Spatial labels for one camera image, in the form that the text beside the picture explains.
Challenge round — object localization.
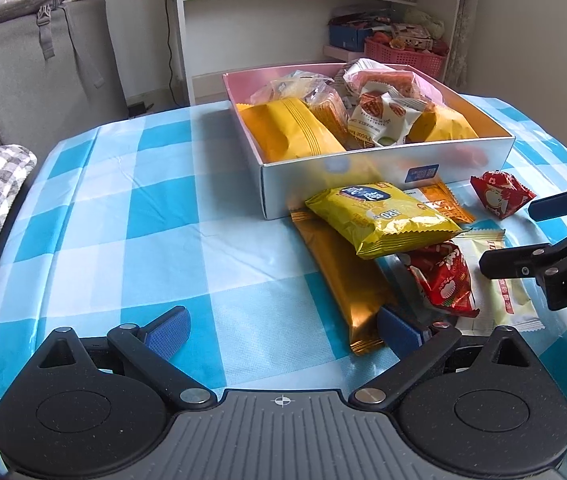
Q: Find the gold wafer bar pack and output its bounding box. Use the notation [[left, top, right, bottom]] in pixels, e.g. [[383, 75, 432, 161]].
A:
[[291, 209, 397, 356]]

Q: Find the silver pink cardboard box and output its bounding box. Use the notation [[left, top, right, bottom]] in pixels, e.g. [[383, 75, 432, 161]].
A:
[[224, 58, 515, 220]]

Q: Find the orange-yellow snack pack left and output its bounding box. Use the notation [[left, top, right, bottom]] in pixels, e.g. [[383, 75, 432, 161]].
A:
[[236, 98, 345, 162]]

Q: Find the pink plastic basket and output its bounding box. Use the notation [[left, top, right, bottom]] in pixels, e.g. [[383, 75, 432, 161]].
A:
[[365, 38, 446, 78]]

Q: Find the blue storage bin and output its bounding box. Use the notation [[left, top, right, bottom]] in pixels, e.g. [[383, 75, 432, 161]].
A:
[[328, 23, 373, 52]]

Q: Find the clear wrapped biscuit pack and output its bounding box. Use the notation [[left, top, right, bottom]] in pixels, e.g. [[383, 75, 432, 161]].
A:
[[248, 70, 361, 150]]

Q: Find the orange-yellow snack pack right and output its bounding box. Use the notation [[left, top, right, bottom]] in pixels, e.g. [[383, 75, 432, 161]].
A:
[[407, 103, 479, 143]]

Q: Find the white bookshelf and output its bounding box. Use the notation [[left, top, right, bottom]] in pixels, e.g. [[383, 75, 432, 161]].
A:
[[170, 0, 461, 105]]

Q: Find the cream wafer pack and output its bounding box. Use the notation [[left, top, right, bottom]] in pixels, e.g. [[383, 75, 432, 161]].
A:
[[453, 230, 544, 336]]

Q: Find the orange-yellow snack pack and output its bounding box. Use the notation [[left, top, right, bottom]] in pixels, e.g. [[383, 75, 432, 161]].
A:
[[236, 98, 345, 162], [407, 103, 479, 143]]

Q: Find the pink snack bag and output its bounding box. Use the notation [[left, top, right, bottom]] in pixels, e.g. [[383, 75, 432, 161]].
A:
[[342, 58, 445, 105]]

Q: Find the red candy pack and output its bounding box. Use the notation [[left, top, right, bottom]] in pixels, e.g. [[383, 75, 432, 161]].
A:
[[470, 171, 536, 220], [406, 242, 480, 318]]

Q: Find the yellow biscuit pack blue label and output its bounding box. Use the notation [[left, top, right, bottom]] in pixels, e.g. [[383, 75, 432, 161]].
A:
[[305, 182, 461, 260]]

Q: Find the blue white checkered tablecloth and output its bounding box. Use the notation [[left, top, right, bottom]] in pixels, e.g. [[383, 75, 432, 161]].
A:
[[0, 94, 567, 476]]

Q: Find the white red nut packet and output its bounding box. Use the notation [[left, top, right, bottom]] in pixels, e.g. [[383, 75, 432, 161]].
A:
[[347, 90, 427, 148]]

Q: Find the grey sofa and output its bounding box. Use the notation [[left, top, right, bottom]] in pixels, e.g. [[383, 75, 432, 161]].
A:
[[0, 0, 129, 158]]

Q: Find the orange white snack packet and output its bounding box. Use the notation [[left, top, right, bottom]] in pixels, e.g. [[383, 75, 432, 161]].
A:
[[405, 182, 475, 224]]

